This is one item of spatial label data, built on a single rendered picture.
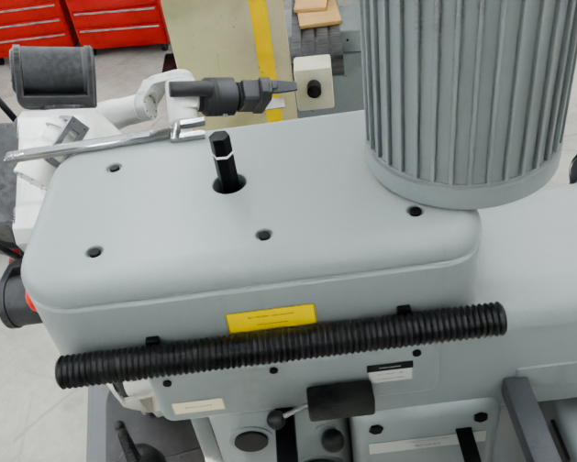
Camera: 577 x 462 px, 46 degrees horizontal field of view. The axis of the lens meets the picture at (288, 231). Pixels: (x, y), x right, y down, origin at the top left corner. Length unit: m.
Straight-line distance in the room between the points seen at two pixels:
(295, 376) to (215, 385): 0.09
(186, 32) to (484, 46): 2.02
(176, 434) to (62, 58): 1.22
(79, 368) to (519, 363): 0.49
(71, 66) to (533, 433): 1.01
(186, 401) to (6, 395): 2.50
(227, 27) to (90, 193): 1.80
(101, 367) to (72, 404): 2.40
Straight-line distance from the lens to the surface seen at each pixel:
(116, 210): 0.74
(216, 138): 0.70
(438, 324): 0.69
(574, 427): 0.97
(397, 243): 0.65
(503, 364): 0.84
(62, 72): 1.37
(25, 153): 0.88
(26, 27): 5.91
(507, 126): 0.63
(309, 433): 0.92
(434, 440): 0.93
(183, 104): 1.54
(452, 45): 0.58
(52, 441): 3.04
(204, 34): 2.54
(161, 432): 2.18
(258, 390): 0.80
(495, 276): 0.80
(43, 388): 3.23
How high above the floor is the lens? 2.32
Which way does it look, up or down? 41 degrees down
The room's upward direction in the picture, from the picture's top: 9 degrees counter-clockwise
